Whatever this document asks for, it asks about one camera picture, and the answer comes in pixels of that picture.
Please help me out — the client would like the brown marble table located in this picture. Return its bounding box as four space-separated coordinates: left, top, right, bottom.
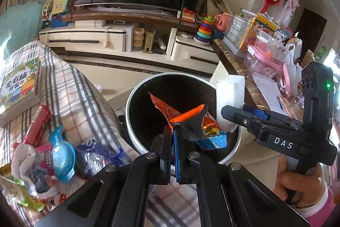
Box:
213 38 304 121

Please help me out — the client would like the yellow picture box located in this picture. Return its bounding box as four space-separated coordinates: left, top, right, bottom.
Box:
238 12 280 52

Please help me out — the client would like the orange snack wrapper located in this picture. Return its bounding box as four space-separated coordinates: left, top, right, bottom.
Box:
148 92 228 151

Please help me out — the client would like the plaid blanket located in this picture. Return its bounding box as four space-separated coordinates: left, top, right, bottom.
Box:
0 40 203 227

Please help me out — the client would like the hanging white garment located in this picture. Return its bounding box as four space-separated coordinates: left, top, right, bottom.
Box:
281 0 301 26

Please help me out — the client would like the children's picture book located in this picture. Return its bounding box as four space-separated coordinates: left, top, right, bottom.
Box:
0 57 43 122

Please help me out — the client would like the blue white plastic wrapper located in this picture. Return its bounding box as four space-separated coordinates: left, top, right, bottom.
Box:
74 136 131 180

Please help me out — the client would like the stack of yellow round tins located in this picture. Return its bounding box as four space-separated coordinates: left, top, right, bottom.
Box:
133 27 145 50

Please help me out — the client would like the white television cabinet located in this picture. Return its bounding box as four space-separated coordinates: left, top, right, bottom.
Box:
39 7 227 71

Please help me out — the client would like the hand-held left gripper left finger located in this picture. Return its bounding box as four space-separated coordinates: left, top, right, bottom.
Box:
34 126 174 227

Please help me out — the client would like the pink snack wrapper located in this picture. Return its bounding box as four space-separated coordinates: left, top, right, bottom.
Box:
34 143 58 177

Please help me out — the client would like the light blue floral cover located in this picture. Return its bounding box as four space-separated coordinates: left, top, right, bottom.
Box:
0 0 45 58

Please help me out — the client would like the yellow teal toy phone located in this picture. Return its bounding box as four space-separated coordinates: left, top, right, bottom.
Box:
51 0 74 15

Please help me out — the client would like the clear box pink lid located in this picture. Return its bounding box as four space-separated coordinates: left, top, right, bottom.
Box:
244 32 289 79

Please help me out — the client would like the rainbow stacking ring toy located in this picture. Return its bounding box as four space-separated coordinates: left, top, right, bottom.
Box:
193 16 215 45

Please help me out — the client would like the red candy tube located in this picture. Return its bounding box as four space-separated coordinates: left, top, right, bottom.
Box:
22 105 52 147

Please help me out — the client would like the white upright box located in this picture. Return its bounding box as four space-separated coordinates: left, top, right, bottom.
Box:
126 24 136 52

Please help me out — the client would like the wooden hanging pendant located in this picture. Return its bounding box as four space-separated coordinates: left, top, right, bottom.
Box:
103 26 110 49

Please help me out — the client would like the person's right forearm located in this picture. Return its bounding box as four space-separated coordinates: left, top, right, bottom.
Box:
300 184 340 227

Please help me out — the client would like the white plastic bag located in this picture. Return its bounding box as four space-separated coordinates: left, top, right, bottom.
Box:
282 51 304 98

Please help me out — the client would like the clear plastic drawer box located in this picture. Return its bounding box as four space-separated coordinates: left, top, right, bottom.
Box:
222 14 253 55

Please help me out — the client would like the white snack bag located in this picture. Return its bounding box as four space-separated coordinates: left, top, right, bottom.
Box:
10 143 64 201

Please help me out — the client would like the white toy basket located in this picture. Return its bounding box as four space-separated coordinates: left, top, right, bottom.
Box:
42 0 54 22

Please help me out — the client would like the green spout pouch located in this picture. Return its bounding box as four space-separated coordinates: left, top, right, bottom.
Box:
0 165 45 213

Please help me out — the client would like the beige bag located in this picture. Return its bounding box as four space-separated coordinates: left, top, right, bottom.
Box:
200 0 229 18

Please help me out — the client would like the blue candy-shaped container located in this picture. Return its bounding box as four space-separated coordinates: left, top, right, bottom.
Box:
49 125 77 184

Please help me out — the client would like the black trash bin white rim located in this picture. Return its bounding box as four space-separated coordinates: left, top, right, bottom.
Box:
124 72 241 164

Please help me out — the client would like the person's right hand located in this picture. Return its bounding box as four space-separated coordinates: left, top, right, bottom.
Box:
273 156 328 211

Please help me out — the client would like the orange toy telephone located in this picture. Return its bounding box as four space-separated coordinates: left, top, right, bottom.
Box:
177 9 194 23

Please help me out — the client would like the wooden abacus toy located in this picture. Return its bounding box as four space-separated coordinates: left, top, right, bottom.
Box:
143 29 156 54

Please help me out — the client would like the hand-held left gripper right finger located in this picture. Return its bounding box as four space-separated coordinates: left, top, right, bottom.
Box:
173 126 310 227

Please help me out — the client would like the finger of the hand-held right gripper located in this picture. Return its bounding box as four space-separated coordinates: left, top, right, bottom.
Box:
221 105 266 135
242 105 304 128

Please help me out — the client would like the pink plastic toy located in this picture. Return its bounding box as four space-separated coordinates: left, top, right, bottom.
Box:
213 12 231 31

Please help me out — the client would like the blue toy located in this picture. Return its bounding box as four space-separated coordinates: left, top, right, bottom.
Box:
50 14 67 29

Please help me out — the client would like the white foam block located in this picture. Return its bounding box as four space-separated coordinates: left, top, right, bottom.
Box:
216 75 245 134

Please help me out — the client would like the white paper sheet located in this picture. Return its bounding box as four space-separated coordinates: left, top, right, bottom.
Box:
252 72 286 111

